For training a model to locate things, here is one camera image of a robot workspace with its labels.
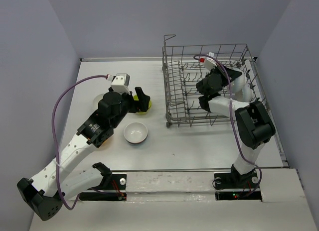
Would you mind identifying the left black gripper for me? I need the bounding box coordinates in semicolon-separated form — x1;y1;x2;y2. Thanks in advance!
111;88;150;128

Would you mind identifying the white bowl stack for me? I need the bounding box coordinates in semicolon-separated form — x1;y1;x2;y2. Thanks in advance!
93;94;104;111

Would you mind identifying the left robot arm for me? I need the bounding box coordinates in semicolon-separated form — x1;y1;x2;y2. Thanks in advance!
17;87;151;221

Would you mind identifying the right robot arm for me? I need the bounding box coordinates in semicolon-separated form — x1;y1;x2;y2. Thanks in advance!
196;67;276;190

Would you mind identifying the green bowl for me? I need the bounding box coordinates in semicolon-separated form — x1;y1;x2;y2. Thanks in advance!
133;95;152;116

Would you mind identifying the white bowl red rim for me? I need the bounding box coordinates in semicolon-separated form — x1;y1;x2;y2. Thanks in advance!
123;122;148;144

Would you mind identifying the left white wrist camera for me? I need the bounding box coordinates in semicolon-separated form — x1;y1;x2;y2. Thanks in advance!
106;73;130;94

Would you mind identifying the grey wire dish rack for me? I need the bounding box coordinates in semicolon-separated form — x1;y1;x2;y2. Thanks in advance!
162;34;269;128

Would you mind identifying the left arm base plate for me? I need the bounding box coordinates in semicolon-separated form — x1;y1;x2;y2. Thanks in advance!
79;173;127;202

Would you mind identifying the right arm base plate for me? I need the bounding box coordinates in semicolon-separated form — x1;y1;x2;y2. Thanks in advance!
212;172;262;201

